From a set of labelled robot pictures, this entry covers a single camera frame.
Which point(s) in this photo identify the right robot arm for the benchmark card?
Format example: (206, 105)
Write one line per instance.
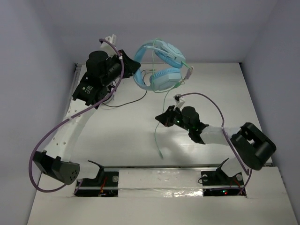
(252, 148)

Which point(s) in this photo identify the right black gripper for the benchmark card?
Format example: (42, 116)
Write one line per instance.
(167, 117)

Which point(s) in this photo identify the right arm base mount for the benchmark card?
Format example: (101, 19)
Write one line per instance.
(225, 180)

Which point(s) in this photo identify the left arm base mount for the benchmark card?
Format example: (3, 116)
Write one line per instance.
(105, 184)

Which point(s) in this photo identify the foil covered panel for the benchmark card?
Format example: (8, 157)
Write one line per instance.
(166, 183)

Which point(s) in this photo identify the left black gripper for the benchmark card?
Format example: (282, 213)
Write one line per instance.
(124, 66)

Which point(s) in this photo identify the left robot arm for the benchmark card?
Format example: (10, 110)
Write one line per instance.
(52, 155)

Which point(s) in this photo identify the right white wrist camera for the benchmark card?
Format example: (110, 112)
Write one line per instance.
(179, 100)

